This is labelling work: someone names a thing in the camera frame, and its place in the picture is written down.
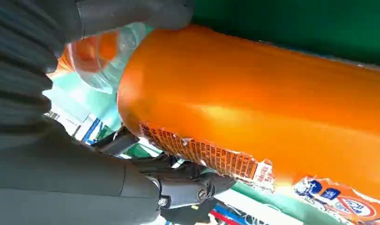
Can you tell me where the ribbed grey right arm sleeve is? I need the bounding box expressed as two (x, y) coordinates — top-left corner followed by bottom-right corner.
(0, 0), (68, 150)

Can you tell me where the red and blue bar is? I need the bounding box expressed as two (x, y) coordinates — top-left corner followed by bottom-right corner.
(208, 203), (265, 225)

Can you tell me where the orange drink bottle clear neck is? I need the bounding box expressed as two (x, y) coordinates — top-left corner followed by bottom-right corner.
(47, 22), (155, 95)

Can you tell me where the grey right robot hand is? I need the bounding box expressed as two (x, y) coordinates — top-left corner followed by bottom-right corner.
(0, 0), (237, 225)

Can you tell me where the green table mat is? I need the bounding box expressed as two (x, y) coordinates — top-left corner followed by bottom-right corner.
(191, 0), (380, 68)

